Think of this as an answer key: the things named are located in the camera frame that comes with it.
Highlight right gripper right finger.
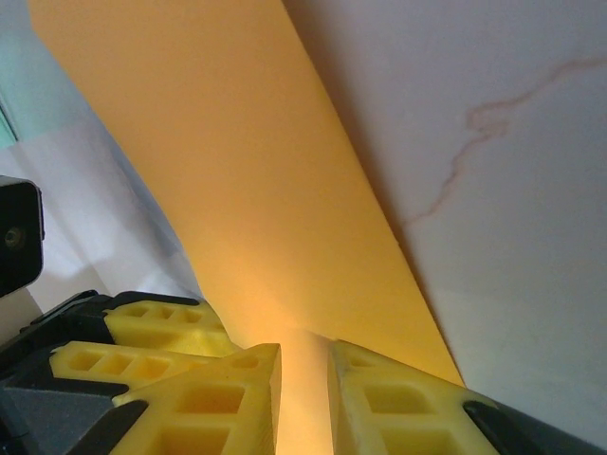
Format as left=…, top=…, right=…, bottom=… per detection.
left=325, top=338, right=607, bottom=455

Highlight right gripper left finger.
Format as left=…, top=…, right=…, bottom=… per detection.
left=109, top=342, right=284, bottom=455

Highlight orange square paper sheet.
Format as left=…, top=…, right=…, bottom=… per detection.
left=27, top=0, right=469, bottom=455

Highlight mint green zip case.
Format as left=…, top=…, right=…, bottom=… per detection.
left=0, top=0, right=67, bottom=149

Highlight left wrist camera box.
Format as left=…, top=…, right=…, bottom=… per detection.
left=0, top=174, right=47, bottom=299

